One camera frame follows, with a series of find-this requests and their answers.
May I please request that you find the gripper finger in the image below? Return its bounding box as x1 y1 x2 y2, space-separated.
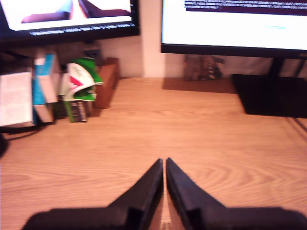
106 158 165 230
165 157 228 230

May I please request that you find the green dark carton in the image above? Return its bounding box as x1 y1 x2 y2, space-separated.
67 99 94 123

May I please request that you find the brown cardboard box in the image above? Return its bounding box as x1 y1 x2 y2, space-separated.
93 57 120 110

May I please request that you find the patterned grey card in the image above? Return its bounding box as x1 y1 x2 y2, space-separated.
184 55 225 81

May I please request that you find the green and white packet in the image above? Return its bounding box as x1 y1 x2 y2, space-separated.
59 57 104 102

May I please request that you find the blue and white box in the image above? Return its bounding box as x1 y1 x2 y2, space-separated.
32 51 62 124

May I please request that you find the large black Huawei monitor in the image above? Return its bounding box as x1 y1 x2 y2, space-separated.
160 0 307 118

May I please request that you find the smaller black monitor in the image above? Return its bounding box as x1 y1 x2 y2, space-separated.
0 0 141 45

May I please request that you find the black monitor cable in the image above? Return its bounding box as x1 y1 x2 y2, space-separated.
296 57 307 78

